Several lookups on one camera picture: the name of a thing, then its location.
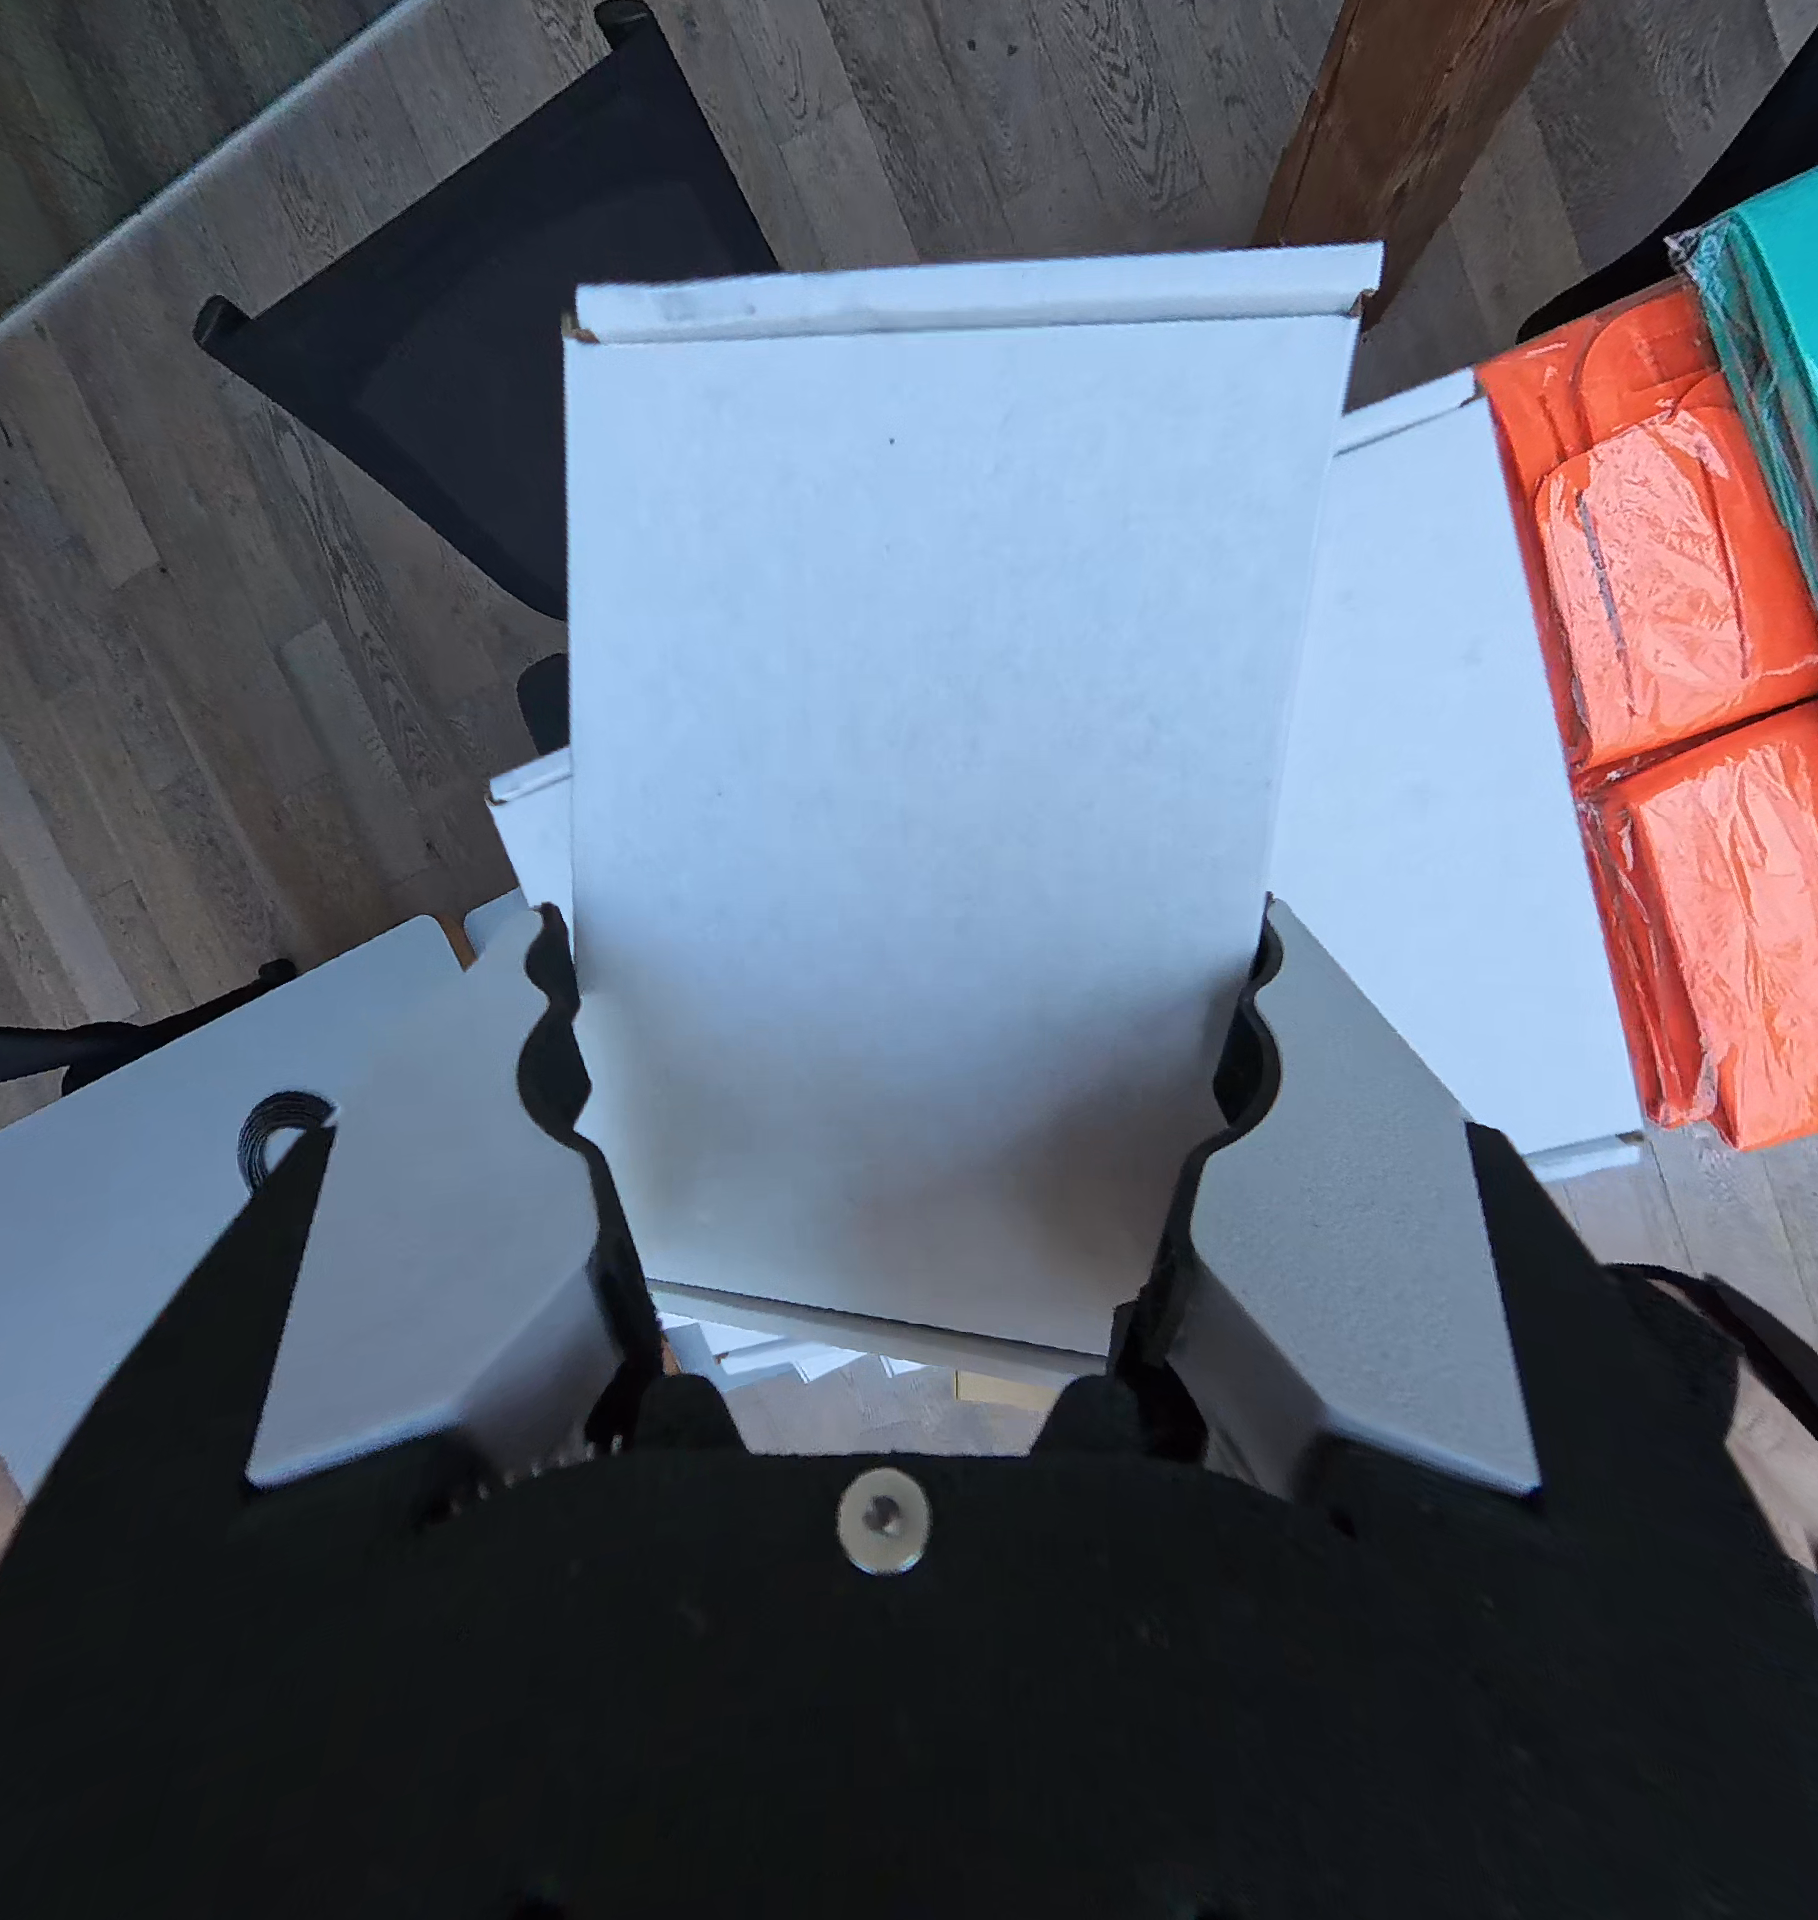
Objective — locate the black mesh chair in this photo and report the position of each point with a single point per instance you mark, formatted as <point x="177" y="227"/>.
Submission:
<point x="475" y="378"/>

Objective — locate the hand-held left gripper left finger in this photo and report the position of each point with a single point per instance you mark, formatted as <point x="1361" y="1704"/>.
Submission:
<point x="432" y="1274"/>

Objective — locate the stack of wrapped coloured cloths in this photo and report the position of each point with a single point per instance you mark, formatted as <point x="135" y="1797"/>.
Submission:
<point x="1722" y="750"/>

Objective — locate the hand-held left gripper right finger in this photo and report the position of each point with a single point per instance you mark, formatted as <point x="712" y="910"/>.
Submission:
<point x="1361" y="1274"/>

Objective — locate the wooden pillar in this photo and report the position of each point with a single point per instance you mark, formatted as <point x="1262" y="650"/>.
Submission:
<point x="1391" y="136"/>

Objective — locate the person's right forearm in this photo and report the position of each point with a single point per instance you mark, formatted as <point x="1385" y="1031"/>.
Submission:
<point x="1812" y="1457"/>

